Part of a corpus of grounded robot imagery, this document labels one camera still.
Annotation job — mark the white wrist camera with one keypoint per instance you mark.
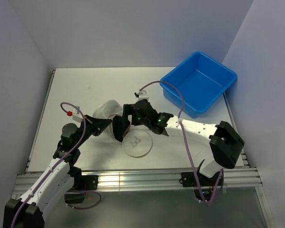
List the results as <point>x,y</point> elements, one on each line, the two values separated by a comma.
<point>75,114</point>
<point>141,95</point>

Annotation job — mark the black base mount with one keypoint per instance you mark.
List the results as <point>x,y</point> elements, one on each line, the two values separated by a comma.
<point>188,180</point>
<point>85,182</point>

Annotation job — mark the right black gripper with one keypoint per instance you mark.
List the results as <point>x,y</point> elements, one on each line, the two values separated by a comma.
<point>128,110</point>

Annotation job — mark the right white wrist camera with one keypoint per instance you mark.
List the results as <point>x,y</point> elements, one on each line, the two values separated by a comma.
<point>141,95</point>

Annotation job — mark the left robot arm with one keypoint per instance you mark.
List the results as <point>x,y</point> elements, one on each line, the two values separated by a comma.
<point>33,207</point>

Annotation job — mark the blue plastic bin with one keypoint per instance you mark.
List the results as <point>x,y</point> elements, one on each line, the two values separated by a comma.
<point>201,80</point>

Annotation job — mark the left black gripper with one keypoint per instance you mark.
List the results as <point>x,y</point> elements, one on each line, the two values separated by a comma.
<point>97,125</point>

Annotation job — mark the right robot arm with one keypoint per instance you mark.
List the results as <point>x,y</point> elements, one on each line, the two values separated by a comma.
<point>225,143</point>

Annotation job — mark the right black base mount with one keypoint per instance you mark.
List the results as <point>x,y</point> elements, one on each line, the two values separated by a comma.
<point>188,180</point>

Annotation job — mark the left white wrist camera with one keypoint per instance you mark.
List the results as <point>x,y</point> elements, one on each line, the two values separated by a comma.
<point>75,114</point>

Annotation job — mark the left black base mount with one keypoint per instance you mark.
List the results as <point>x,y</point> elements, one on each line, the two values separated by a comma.
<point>85,182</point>

